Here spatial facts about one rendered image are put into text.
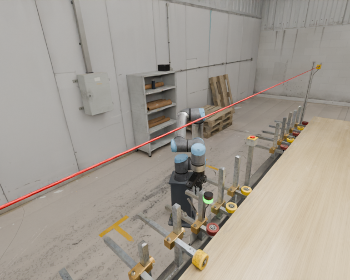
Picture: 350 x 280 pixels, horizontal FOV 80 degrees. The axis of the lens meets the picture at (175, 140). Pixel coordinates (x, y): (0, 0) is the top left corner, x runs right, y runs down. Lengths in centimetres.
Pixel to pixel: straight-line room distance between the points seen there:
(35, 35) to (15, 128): 121
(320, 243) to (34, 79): 338
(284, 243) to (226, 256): 36
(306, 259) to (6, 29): 351
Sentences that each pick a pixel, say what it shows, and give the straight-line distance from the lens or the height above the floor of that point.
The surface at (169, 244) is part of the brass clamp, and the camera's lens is 129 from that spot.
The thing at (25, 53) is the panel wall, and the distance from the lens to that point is 336.
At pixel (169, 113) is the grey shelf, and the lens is 465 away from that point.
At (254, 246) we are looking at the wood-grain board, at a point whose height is 90.
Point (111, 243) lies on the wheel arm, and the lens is 135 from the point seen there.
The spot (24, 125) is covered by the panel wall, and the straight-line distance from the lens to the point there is 341.
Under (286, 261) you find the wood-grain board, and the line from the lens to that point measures 140.
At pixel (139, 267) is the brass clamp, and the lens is 121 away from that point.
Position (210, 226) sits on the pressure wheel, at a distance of 145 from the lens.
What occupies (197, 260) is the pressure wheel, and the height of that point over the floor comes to 97.
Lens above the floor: 195
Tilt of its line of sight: 24 degrees down
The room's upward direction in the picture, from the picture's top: 2 degrees counter-clockwise
